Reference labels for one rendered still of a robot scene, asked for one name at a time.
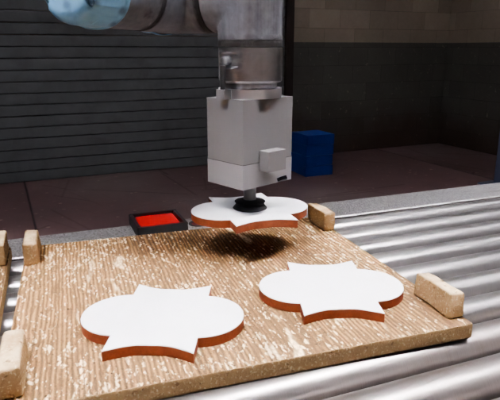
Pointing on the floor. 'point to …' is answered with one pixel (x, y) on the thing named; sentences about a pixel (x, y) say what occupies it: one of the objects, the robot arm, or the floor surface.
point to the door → (209, 44)
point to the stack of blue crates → (312, 152)
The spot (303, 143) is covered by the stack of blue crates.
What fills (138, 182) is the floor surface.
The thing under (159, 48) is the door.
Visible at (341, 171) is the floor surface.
